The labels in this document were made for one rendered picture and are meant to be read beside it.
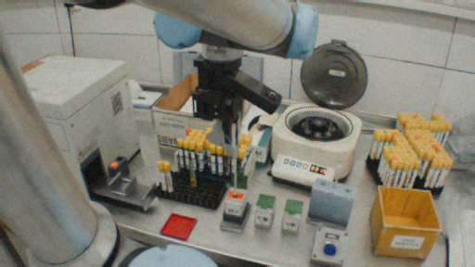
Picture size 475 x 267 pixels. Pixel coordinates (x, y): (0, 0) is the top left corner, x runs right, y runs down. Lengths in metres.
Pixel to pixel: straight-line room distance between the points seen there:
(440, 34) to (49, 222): 1.13
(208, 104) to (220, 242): 0.33
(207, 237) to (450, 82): 0.92
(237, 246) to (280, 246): 0.10
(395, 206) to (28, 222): 0.78
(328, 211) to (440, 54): 0.66
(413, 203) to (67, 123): 0.84
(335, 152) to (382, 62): 0.41
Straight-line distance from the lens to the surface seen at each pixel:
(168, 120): 1.04
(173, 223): 0.85
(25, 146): 0.29
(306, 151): 0.93
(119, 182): 0.93
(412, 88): 1.25
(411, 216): 0.93
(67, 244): 0.37
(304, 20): 0.43
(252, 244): 0.80
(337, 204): 0.82
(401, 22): 1.17
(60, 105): 0.82
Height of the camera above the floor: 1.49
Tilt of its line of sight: 32 degrees down
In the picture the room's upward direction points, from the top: straight up
